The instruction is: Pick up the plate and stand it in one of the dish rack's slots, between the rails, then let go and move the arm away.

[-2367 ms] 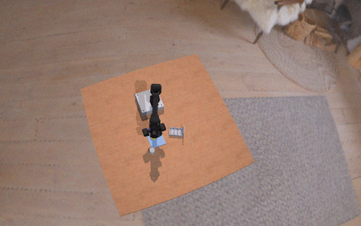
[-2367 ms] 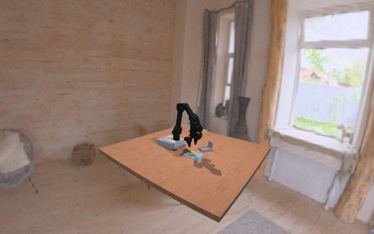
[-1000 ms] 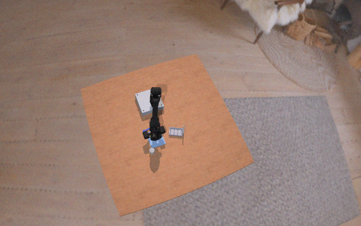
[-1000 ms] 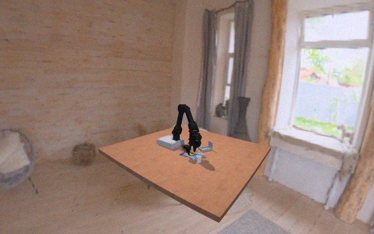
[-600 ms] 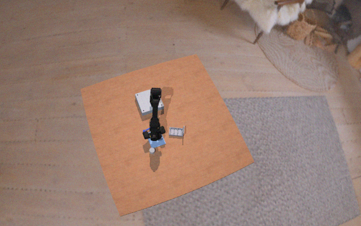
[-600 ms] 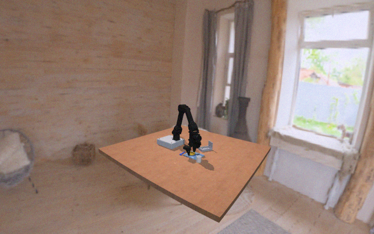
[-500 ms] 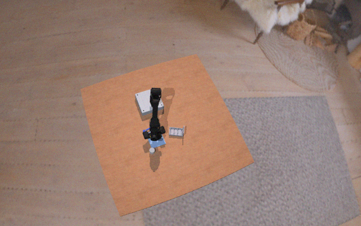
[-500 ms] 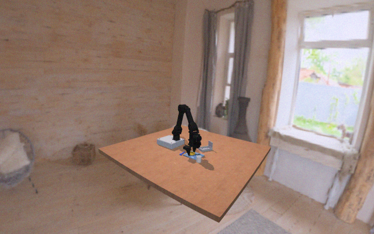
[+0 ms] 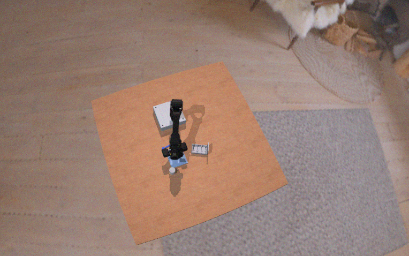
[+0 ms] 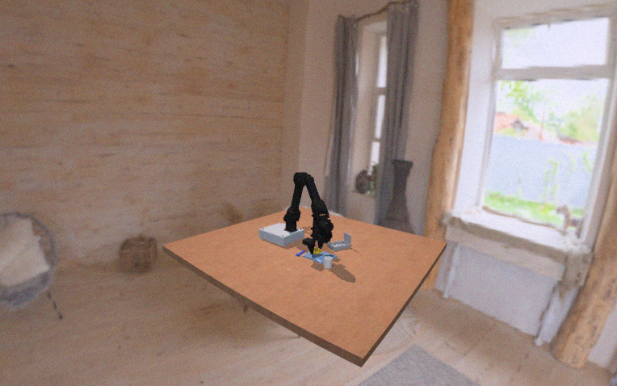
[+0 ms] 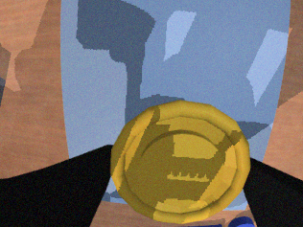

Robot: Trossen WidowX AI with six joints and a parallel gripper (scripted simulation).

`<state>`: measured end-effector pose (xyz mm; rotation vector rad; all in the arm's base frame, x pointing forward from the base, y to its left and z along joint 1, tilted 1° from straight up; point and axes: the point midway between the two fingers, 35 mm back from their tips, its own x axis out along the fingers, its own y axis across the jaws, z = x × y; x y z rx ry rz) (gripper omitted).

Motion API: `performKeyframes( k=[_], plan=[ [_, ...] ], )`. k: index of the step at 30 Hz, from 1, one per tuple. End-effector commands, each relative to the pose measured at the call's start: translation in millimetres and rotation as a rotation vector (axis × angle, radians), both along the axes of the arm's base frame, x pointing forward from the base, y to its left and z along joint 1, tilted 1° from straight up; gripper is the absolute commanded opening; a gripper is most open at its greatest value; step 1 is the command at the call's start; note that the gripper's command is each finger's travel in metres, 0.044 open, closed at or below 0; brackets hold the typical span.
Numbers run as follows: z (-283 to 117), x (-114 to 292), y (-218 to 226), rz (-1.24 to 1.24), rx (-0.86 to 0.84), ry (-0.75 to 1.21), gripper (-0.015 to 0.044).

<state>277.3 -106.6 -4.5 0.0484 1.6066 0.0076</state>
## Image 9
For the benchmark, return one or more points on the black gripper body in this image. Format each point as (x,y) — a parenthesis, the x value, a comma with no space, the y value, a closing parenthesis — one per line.
(166,152)

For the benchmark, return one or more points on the light blue flat mat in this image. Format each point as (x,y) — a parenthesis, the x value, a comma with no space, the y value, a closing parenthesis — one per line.
(179,162)

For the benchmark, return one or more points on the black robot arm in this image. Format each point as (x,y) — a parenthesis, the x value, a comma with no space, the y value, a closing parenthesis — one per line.
(175,140)

